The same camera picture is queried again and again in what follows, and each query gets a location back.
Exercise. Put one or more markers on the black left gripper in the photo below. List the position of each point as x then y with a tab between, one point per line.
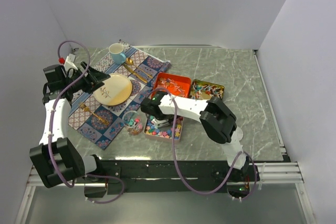
96	77

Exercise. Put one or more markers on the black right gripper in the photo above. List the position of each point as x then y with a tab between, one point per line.
171	121

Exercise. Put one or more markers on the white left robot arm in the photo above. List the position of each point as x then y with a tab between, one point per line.
55	158

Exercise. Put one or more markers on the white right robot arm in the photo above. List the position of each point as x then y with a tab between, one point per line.
218	121

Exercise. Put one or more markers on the pink star candy tin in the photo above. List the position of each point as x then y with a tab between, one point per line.
165	133

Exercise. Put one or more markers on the clear glass jar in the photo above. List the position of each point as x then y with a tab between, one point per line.
132	122

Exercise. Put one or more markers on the cream floral plate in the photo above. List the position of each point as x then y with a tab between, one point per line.
116	90

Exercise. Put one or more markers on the blue white mug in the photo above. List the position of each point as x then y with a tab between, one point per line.
117	53

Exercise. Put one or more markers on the orange candy tin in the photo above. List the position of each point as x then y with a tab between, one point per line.
177	85

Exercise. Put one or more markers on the gold fork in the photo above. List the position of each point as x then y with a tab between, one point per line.
86	109

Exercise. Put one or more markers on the gold knife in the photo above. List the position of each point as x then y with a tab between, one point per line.
135	73

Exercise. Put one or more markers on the gold spoon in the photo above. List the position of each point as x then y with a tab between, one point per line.
131	63

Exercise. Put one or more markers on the gold lollipop tin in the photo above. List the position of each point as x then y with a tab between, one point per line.
203	90

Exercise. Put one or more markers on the patterned blue placemat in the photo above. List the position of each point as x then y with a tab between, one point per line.
88	125

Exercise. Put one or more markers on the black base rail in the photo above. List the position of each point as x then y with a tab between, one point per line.
166	176

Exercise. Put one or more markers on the aluminium frame rail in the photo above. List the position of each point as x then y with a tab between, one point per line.
270	173

